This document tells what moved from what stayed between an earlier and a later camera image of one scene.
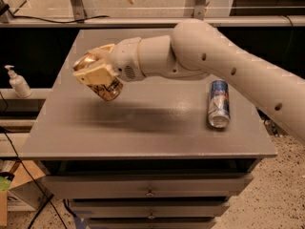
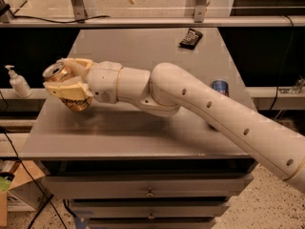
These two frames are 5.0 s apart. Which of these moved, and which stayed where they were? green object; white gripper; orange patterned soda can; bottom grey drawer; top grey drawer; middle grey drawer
Moved: white gripper; orange patterned soda can
Stayed: top grey drawer; middle grey drawer; green object; bottom grey drawer
